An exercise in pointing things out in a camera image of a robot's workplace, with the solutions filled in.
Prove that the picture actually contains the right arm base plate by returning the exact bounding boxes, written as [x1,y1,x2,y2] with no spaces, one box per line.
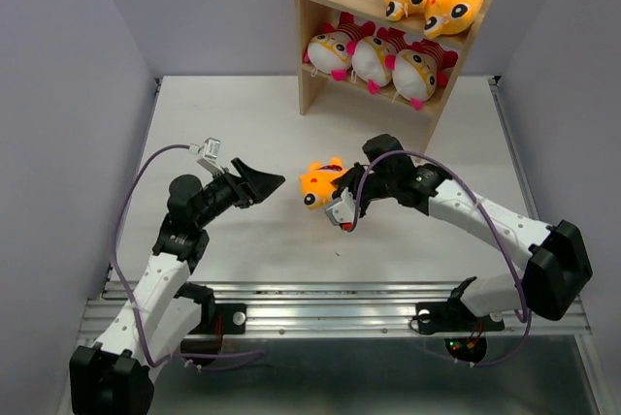
[409,302,505,335]

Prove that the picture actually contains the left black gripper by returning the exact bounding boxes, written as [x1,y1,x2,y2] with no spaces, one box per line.
[194,157,283,228]

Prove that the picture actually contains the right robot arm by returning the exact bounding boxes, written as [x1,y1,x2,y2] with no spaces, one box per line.
[324,134,593,335]

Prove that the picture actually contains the white pink plush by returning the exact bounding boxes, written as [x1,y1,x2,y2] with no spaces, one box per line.
[386,39,459,111]
[346,27,407,95]
[303,12,376,81]

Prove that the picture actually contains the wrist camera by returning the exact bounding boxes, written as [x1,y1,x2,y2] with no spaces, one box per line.
[324,189,355,232]
[188,138,224,176]

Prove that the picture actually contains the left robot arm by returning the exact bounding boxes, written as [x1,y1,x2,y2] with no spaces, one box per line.
[69,158,285,414]

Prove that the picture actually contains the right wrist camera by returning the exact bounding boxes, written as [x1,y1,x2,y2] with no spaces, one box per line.
[324,189,355,232]

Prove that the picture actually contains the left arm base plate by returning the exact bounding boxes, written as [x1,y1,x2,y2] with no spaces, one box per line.
[189,303,247,336]

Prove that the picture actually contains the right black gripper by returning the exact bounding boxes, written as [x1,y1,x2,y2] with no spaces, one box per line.
[329,162,395,219]

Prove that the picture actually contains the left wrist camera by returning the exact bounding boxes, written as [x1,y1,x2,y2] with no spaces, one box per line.
[188,138,224,176]

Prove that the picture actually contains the aluminium mounting rail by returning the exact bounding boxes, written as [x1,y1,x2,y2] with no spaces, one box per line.
[79,281,591,339]

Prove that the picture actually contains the wooden two-tier shelf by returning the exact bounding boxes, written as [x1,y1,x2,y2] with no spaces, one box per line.
[292,0,507,164]

